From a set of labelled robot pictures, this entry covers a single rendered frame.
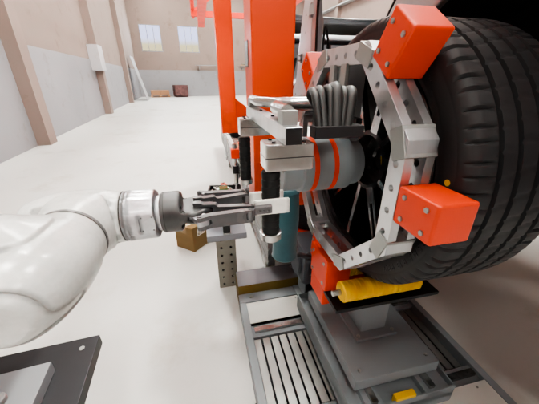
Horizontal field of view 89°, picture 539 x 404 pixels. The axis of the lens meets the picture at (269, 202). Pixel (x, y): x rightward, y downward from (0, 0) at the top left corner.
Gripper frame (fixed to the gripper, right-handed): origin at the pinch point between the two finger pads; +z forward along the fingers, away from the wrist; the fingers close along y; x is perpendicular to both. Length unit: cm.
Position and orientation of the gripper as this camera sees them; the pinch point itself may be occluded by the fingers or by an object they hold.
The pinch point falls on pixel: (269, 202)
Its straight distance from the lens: 53.9
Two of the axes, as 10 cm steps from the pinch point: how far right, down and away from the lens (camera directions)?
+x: 0.0, -9.1, -4.1
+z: 9.7, -1.0, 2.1
